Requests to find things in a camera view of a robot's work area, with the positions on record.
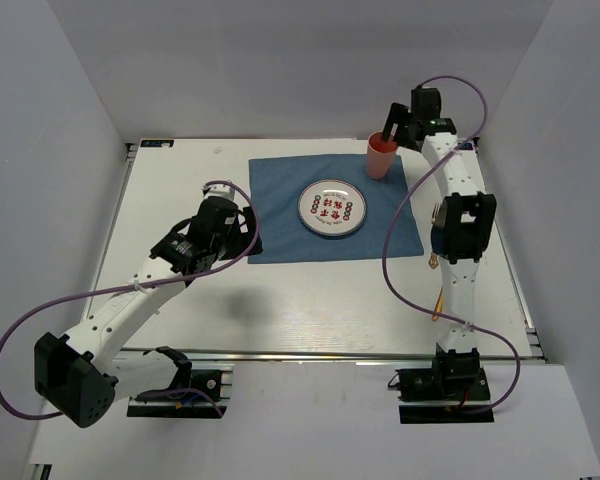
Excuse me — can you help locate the pink plastic cup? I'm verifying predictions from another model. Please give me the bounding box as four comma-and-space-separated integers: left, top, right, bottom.
366, 132, 398, 180

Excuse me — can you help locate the blue cloth napkin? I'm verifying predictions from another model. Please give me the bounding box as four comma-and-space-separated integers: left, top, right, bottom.
249, 154, 408, 264

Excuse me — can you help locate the white plate with red characters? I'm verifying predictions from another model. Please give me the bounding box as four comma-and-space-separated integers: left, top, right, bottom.
297, 179, 367, 237

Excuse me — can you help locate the gold fork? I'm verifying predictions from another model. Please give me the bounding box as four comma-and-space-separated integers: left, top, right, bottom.
428, 203, 443, 269

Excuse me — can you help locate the gold knife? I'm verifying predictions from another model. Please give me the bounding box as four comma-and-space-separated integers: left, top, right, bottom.
431, 290, 444, 321

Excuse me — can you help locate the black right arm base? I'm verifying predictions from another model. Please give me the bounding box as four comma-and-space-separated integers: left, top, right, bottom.
387, 368, 494, 425

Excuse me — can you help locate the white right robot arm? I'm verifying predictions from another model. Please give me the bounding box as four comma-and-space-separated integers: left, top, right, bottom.
382, 84, 497, 399

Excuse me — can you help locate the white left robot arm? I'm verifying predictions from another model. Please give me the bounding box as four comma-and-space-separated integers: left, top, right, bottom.
34, 180, 262, 428

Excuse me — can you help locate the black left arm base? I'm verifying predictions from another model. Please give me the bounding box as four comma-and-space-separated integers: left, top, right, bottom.
126, 346, 233, 419

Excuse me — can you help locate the left table corner label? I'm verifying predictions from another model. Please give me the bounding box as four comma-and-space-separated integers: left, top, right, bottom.
139, 139, 174, 148

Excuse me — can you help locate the aluminium table edge rail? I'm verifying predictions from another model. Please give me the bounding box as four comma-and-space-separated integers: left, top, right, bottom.
113, 346, 548, 363

